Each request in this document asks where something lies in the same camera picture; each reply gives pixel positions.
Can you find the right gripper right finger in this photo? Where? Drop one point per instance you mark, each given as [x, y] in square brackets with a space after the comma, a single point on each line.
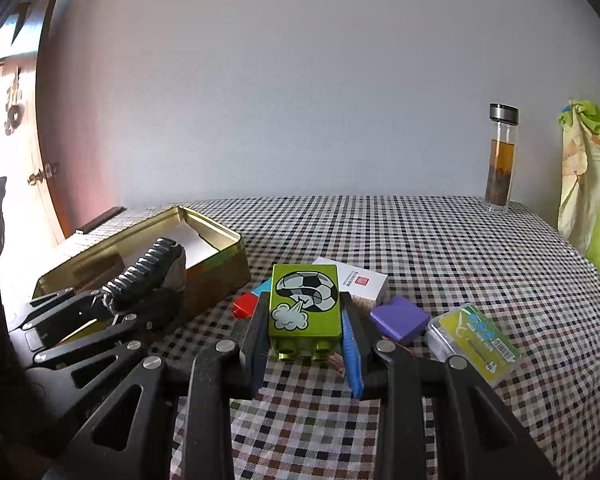
[475, 433]

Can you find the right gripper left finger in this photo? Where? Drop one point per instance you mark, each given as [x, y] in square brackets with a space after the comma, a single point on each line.
[129, 433]

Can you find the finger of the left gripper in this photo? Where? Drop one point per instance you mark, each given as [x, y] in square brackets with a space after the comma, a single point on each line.
[60, 311]
[61, 353]

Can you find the black hair clip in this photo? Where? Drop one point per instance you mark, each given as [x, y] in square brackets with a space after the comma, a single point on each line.
[161, 267]

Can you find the clear plastic box yellow label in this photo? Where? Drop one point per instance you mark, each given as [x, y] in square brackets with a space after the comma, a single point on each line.
[466, 331]

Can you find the purple square box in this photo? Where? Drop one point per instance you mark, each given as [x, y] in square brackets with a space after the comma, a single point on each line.
[400, 320]

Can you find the red toy brick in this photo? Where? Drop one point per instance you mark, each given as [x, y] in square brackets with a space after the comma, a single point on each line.
[244, 306]

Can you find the white card box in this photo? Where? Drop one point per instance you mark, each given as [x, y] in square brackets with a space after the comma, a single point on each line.
[368, 289]

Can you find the teal blue box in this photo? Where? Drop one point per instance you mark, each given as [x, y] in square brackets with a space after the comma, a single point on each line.
[263, 287]

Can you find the green soccer toy block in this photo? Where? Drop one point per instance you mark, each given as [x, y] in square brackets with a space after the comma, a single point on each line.
[304, 315]

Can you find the black bar on table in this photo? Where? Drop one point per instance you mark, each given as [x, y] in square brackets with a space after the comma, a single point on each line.
[107, 215]

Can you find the wooden door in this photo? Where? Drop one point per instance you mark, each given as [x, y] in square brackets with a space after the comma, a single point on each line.
[30, 214]

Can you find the checkered tablecloth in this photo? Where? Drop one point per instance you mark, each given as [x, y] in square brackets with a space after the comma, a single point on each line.
[440, 253]

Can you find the door hanging ornament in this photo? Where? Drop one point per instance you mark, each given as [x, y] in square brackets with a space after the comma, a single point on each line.
[14, 108]

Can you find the glass tea bottle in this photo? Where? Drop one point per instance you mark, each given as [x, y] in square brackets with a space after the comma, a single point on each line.
[502, 156]

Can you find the green patterned cloth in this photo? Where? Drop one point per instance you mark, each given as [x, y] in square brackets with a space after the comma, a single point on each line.
[579, 209]

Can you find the brass door handle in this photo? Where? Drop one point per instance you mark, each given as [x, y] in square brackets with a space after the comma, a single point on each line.
[49, 171]

